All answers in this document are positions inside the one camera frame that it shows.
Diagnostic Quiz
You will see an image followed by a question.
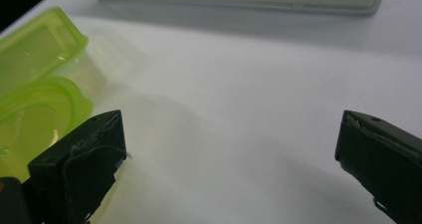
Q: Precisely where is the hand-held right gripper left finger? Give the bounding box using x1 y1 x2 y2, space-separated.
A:
23 110 127 224

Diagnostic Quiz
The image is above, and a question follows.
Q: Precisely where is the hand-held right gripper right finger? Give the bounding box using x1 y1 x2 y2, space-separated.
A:
334 110 422 224

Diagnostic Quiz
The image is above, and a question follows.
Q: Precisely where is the green round plastic container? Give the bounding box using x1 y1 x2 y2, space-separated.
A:
0 76 95 185

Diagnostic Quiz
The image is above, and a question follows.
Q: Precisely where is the green rectangular plastic container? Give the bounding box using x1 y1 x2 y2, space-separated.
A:
0 6 107 99

